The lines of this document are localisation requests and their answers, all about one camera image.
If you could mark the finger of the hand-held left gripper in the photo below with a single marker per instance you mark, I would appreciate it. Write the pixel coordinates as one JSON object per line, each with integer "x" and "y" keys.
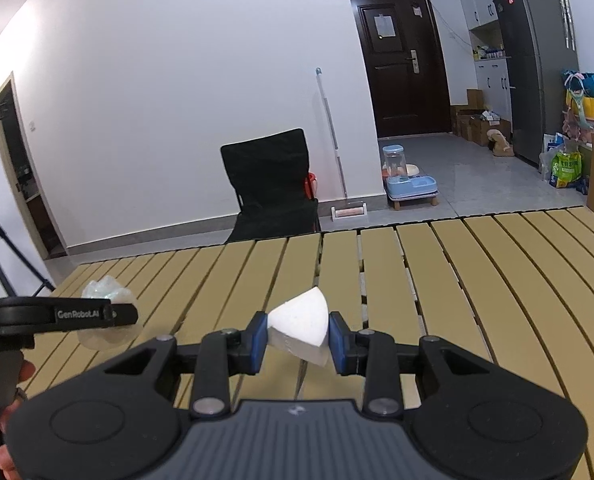
{"x": 122, "y": 315}

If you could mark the white cabinet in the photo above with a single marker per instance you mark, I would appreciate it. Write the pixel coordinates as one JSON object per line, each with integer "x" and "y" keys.
{"x": 482, "y": 0}

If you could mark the small cardboard boxes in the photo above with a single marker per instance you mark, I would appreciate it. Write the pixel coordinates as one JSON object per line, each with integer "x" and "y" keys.
{"x": 477, "y": 125}

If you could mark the dark brown door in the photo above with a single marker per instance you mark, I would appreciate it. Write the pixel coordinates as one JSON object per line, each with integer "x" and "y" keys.
{"x": 402, "y": 60}

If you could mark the white flat mop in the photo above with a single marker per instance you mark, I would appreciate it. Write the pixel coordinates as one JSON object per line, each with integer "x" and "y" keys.
{"x": 334, "y": 135}

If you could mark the clear plastic wrap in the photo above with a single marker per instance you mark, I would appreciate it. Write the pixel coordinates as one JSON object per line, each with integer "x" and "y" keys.
{"x": 104, "y": 337}

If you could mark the blue gift bag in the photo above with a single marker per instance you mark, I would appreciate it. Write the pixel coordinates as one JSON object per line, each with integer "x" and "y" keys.
{"x": 589, "y": 82}

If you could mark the tan slatted folding table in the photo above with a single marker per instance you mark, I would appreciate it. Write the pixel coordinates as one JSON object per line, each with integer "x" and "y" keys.
{"x": 477, "y": 285}

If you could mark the yellow-green gift bag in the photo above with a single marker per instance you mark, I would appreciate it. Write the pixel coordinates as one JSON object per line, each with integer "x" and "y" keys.
{"x": 583, "y": 107}

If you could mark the green printed bag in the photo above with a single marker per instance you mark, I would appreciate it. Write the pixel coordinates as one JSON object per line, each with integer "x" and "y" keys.
{"x": 566, "y": 170}

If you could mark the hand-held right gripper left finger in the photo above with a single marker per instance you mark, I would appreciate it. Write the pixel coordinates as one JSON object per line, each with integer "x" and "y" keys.
{"x": 258, "y": 342}

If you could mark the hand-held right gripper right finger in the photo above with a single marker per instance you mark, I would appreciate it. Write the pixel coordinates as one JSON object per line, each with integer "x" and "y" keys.
{"x": 337, "y": 342}

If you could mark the white foam wedge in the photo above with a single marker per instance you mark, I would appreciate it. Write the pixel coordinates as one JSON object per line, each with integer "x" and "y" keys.
{"x": 297, "y": 322}

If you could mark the person's left hand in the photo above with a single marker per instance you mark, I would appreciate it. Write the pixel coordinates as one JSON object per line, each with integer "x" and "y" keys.
{"x": 24, "y": 371}

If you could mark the black and orange folding chair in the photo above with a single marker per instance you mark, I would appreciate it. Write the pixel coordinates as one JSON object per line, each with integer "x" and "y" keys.
{"x": 267, "y": 185}

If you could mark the grey refrigerator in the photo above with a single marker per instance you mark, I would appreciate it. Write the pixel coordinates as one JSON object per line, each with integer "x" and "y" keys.
{"x": 532, "y": 60}

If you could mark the wooden door frame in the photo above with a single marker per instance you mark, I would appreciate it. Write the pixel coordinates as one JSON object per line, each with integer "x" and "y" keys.
{"x": 7, "y": 110}

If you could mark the tan pet scratcher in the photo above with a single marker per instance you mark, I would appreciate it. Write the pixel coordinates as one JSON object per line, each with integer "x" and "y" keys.
{"x": 501, "y": 142}

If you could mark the blue pet feeder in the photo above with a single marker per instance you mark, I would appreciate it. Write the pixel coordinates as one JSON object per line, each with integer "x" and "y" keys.
{"x": 407, "y": 180}

